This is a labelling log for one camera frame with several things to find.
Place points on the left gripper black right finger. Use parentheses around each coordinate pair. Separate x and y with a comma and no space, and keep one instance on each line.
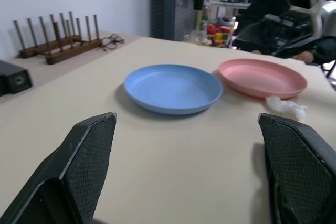
(296,166)

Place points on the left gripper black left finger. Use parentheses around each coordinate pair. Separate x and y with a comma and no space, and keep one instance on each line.
(78,161)

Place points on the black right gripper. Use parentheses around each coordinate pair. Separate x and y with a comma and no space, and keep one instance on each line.
(291,23)

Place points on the person's bare hand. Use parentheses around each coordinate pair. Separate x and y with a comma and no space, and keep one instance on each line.
(304,56)

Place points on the pink plastic plate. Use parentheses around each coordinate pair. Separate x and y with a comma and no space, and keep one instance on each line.
(262,77)

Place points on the white crumpled tissue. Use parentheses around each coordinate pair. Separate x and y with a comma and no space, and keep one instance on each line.
(284,106)

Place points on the colourful toy pile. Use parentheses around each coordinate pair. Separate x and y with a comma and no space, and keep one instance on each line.
(219,33)

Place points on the black box with round socket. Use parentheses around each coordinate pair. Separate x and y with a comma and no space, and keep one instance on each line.
(22,79)

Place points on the brown wooden peg rack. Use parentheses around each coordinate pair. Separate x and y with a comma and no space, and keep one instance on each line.
(63,51)

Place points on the blue plastic plate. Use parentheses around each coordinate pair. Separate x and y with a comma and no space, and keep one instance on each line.
(173,87)

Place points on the grey pegboard panel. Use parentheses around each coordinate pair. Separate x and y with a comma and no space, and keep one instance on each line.
(168,1)

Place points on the brown frame clear eyeglasses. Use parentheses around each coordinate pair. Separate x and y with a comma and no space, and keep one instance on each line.
(113,41)

